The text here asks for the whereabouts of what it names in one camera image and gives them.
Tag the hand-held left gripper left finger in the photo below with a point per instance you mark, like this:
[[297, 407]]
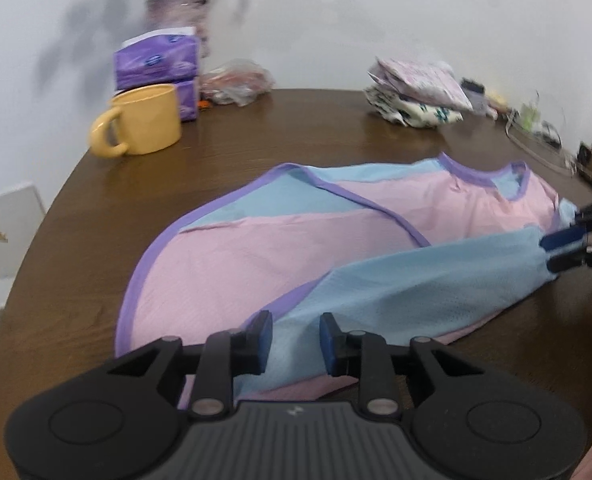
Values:
[[263, 342]]

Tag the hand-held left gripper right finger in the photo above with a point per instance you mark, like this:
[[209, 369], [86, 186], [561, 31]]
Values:
[[327, 345]]

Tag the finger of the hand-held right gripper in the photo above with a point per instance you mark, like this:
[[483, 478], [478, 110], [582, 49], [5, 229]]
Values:
[[561, 239], [586, 257]]

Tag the pink and blue sleeveless shirt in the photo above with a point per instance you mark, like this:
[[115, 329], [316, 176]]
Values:
[[286, 245]]

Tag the black charger block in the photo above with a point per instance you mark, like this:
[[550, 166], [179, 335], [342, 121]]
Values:
[[472, 86]]

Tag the cream green-flower folded garment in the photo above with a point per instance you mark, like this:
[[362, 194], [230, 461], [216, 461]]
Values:
[[416, 112]]

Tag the pink floral folded garment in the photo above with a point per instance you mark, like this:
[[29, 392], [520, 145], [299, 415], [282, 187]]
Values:
[[421, 80]]

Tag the small orange wrapper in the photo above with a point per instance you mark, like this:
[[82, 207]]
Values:
[[203, 105]]

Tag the yellow mug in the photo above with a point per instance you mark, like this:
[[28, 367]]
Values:
[[148, 120]]

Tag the purple tissue pack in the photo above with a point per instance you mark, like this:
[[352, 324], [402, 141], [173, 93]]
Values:
[[153, 62], [188, 100]]

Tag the clear plastic snack bag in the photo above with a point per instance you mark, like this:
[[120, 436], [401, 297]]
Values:
[[236, 82]]

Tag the pink fuzzy vase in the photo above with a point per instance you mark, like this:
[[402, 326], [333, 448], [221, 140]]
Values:
[[176, 15]]

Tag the white printed wall plate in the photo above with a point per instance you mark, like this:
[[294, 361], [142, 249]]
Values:
[[6, 232]]

